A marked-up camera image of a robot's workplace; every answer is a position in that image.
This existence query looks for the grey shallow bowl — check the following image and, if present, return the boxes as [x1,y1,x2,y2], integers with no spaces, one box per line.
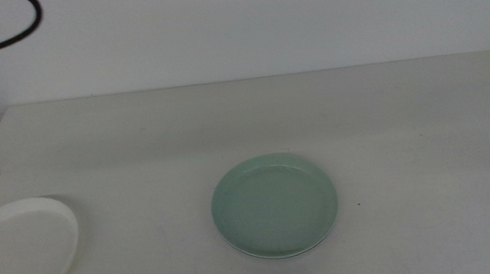
[211,191,344,267]

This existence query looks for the pale green shallow bowl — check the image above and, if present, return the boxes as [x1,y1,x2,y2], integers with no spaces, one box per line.
[205,146,345,264]

